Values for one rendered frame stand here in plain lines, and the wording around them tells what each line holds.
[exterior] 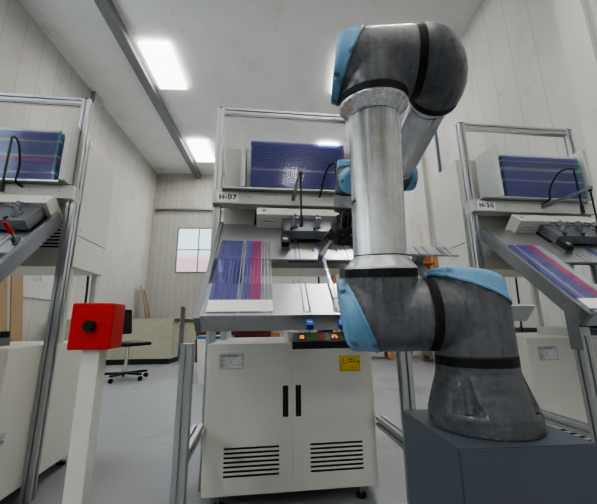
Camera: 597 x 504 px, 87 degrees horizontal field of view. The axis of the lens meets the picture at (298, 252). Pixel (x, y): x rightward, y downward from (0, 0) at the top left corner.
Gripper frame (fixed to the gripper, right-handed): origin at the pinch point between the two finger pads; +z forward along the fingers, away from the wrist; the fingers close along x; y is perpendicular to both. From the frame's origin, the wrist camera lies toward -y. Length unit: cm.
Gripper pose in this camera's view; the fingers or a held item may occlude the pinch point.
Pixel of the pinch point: (338, 263)
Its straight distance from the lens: 113.4
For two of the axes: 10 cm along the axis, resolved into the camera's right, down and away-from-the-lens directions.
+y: 1.1, 2.9, -9.5
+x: 9.9, 0.1, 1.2
